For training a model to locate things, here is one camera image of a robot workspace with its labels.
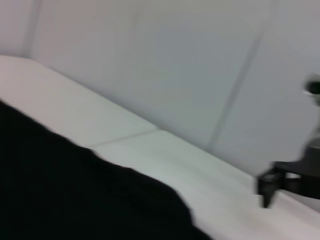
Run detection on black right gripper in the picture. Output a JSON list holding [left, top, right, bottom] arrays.
[[256, 146, 320, 209]]

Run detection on black shirt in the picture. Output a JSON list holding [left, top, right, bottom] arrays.
[[0, 99, 213, 240]]

